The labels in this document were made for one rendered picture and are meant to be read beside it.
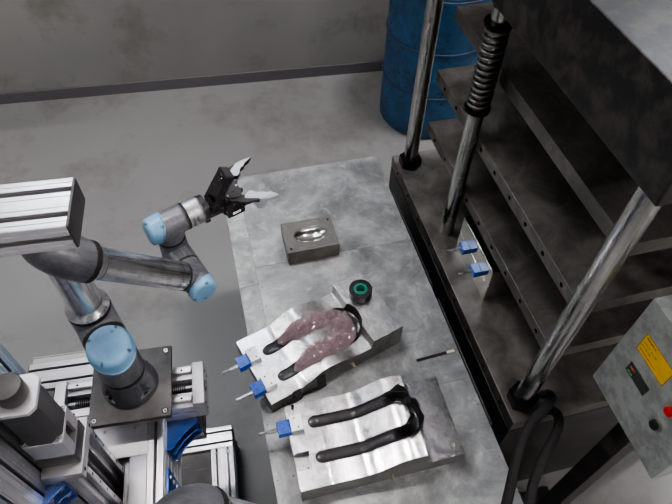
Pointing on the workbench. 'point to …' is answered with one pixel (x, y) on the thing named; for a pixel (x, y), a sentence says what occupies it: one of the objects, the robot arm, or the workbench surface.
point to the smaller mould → (309, 239)
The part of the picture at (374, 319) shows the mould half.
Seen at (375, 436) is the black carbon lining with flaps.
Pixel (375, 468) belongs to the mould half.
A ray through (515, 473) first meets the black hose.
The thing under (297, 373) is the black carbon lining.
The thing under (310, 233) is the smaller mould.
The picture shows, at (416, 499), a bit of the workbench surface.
